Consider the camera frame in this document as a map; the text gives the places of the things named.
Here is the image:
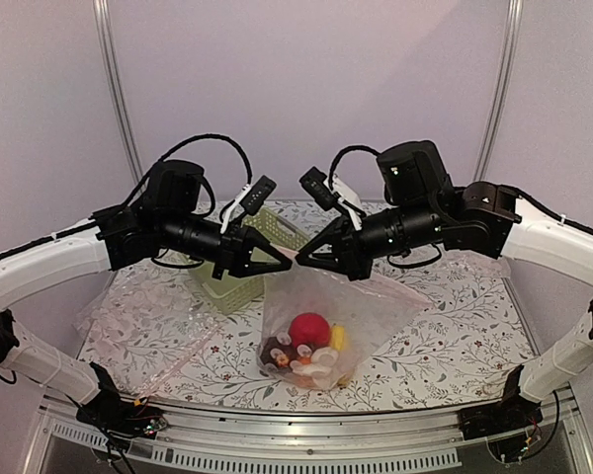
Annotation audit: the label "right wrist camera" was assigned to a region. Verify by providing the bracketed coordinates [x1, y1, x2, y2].
[299, 167, 367, 231]

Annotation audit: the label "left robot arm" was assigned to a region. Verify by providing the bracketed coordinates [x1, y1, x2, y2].
[0, 160, 292, 429]

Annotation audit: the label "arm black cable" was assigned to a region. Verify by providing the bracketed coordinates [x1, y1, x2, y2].
[123, 133, 256, 208]
[329, 144, 384, 189]

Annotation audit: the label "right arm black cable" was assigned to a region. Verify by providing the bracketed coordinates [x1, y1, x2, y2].
[329, 144, 384, 189]

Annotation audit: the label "clear zip top bag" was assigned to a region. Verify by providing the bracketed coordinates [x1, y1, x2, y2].
[257, 263, 432, 391]

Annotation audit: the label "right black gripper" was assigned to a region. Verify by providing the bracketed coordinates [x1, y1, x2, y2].
[300, 198, 444, 280]

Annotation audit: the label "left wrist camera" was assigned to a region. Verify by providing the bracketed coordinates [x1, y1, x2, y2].
[219, 175, 277, 234]

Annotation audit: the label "green perforated plastic basket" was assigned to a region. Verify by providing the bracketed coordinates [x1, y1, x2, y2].
[187, 206, 310, 315]

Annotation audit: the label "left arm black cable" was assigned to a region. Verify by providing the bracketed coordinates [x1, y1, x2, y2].
[123, 133, 256, 208]

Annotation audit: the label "aluminium frame post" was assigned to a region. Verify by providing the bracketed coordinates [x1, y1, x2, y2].
[93, 0, 143, 184]
[473, 0, 524, 181]

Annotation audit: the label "right rear clear bag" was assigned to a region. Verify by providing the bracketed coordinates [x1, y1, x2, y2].
[417, 248, 511, 278]

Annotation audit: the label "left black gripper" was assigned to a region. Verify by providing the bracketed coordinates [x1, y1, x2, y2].
[157, 208, 290, 277]

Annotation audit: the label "white toy garlic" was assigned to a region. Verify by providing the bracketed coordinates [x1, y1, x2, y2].
[290, 347, 339, 378]

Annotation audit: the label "left clear dotted bag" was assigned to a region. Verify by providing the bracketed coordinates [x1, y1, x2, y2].
[74, 262, 218, 398]

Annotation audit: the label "right aluminium frame post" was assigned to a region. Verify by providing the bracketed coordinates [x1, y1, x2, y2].
[473, 0, 524, 181]

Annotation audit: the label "dark red toy fruit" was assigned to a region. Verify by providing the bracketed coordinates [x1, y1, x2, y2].
[258, 332, 297, 373]

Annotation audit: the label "red toy apple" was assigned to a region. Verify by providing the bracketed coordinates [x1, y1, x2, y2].
[289, 312, 330, 347]

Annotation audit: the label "front aluminium rail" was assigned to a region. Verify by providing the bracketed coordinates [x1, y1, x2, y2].
[23, 388, 593, 473]

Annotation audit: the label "orange toy orange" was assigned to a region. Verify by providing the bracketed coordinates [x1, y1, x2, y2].
[291, 360, 321, 385]

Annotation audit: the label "left aluminium frame post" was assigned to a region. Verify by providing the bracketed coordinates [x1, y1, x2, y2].
[93, 0, 143, 184]

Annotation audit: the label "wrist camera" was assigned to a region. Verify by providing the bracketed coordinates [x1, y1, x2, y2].
[299, 167, 367, 231]
[219, 175, 277, 234]

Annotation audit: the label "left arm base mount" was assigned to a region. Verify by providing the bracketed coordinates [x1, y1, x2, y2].
[76, 362, 168, 439]

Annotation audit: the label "yellow toy mango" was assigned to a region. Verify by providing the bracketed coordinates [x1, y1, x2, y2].
[328, 325, 349, 353]

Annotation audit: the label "floral table mat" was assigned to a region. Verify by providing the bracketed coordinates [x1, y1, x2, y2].
[76, 199, 543, 414]

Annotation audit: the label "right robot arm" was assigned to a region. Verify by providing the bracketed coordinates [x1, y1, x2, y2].
[296, 140, 593, 431]

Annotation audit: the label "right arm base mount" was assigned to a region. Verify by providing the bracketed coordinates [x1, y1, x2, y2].
[457, 365, 543, 464]

